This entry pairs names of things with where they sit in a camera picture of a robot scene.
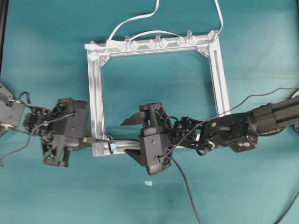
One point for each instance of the left clear standoff post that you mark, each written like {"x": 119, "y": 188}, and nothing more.
{"x": 127, "y": 42}

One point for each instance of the middle clear standoff post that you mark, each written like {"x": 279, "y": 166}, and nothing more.
{"x": 157, "y": 40}

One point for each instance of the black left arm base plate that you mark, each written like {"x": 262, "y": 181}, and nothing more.
{"x": 5, "y": 95}

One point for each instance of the blue tape on loop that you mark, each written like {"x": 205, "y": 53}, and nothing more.
{"x": 113, "y": 147}

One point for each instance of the right clear standoff post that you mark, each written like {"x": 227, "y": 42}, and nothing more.
{"x": 188, "y": 36}

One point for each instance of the clear standoff post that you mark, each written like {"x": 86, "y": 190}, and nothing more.
{"x": 127, "y": 42}
{"x": 157, "y": 40}
{"x": 188, "y": 36}

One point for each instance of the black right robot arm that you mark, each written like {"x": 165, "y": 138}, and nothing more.
{"x": 240, "y": 131}

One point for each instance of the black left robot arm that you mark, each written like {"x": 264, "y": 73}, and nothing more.
{"x": 11, "y": 112}

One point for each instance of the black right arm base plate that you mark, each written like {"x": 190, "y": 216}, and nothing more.
{"x": 295, "y": 94}

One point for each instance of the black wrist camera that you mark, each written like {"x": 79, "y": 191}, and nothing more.
{"x": 73, "y": 127}
{"x": 154, "y": 145}

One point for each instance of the aluminium extrusion frame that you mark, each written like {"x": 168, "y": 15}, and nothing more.
{"x": 187, "y": 78}

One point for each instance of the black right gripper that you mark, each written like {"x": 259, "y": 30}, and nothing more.
{"x": 150, "y": 115}

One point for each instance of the black zip tie loop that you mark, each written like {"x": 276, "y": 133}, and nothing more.
{"x": 110, "y": 141}

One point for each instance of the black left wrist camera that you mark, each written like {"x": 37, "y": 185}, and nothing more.
{"x": 73, "y": 127}

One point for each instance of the black vertical rail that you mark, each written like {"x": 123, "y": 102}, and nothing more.
{"x": 3, "y": 20}

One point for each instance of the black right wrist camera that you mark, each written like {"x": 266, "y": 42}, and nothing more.
{"x": 154, "y": 145}

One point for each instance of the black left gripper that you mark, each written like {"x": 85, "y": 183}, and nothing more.
{"x": 55, "y": 152}

